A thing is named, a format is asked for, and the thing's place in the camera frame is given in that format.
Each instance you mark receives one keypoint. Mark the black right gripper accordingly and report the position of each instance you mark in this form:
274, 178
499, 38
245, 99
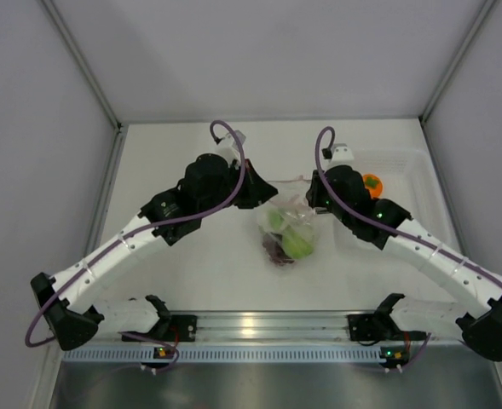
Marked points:
314, 194

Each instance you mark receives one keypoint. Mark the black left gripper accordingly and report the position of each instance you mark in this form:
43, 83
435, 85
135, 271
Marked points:
256, 189

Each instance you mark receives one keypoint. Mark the fake white cauliflower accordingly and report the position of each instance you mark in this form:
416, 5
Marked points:
278, 220

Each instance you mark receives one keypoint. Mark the clear zip top bag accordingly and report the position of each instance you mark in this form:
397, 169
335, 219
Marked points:
292, 197

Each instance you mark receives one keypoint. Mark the fake orange persimmon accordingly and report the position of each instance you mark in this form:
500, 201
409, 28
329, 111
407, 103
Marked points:
373, 185

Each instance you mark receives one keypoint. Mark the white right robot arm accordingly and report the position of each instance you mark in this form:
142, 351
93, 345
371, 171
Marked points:
474, 317

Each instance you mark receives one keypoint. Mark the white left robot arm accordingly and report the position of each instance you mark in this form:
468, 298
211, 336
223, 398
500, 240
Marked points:
69, 300

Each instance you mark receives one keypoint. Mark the fake green apple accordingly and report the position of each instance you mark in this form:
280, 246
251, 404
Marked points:
297, 243

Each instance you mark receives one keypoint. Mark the fake red grape bunch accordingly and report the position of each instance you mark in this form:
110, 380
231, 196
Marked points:
271, 243

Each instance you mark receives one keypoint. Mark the white perforated plastic basket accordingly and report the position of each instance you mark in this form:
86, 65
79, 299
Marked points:
410, 181

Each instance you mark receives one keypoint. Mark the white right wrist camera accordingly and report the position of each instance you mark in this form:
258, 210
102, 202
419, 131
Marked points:
340, 154

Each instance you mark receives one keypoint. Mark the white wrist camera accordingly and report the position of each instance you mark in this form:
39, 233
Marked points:
228, 149
340, 154

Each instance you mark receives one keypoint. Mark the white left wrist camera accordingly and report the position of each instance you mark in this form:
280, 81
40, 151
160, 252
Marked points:
228, 149

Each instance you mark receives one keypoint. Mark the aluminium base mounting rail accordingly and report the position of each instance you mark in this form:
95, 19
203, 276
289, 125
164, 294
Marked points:
362, 328

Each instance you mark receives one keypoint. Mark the white slotted cable duct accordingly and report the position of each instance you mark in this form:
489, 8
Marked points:
227, 354

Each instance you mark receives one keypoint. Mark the aluminium frame rail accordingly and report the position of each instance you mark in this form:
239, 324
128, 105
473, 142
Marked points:
79, 58

